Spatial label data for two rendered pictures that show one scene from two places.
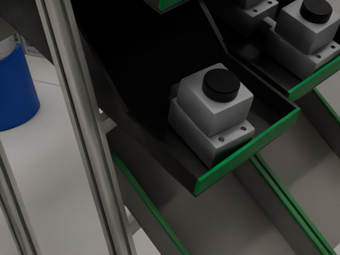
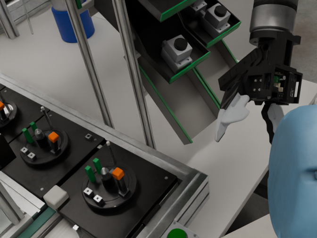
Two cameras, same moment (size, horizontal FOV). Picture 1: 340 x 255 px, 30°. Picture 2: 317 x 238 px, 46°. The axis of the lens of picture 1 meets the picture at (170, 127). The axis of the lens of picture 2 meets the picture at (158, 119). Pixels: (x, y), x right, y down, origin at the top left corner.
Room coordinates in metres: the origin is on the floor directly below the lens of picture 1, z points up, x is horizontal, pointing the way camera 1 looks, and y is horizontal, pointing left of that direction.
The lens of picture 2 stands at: (-0.26, 0.00, 1.73)
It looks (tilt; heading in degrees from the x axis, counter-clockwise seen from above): 44 degrees down; 2
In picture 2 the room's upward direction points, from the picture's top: 11 degrees counter-clockwise
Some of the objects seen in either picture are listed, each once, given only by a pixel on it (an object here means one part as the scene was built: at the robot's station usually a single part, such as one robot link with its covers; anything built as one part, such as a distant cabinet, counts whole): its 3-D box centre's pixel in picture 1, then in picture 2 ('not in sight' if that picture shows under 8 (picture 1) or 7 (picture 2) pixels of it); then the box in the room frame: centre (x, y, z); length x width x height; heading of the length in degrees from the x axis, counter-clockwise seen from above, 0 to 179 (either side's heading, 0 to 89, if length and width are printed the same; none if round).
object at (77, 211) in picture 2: not in sight; (112, 190); (0.31, 0.18, 0.96); 0.24 x 0.24 x 0.02; 47
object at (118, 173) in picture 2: not in sight; (118, 179); (0.28, 0.14, 1.04); 0.04 x 0.02 x 0.08; 47
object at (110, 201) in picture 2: not in sight; (110, 186); (0.31, 0.18, 0.98); 0.14 x 0.14 x 0.02
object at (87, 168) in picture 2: not in sight; (90, 174); (0.33, 0.22, 1.01); 0.01 x 0.01 x 0.05; 47
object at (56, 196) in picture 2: not in sight; (56, 198); (0.31, 0.31, 0.97); 0.05 x 0.05 x 0.04; 47
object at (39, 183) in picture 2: not in sight; (41, 139); (0.49, 0.36, 1.01); 0.24 x 0.24 x 0.13; 47
